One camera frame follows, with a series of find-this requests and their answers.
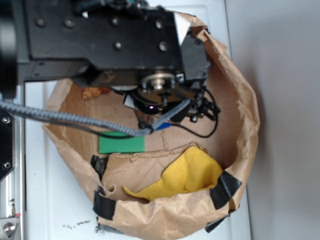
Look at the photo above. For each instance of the green rectangular block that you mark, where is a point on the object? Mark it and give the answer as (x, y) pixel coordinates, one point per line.
(118, 142)

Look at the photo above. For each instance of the orange spiral seashell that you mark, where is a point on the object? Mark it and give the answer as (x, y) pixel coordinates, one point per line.
(90, 92)

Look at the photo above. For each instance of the brown paper bag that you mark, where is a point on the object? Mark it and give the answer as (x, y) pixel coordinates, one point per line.
(233, 146)

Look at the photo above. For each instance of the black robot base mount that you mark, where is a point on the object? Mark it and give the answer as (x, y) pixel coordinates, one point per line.
(6, 144)

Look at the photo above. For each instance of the yellow cloth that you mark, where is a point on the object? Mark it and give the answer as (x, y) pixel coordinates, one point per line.
(193, 171)

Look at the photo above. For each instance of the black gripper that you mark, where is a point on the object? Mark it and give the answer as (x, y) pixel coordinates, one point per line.
(160, 92)

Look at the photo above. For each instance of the aluminium rail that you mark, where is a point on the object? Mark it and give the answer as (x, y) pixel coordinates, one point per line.
(12, 190)

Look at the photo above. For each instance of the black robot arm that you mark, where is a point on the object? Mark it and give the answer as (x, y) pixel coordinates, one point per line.
(146, 52)

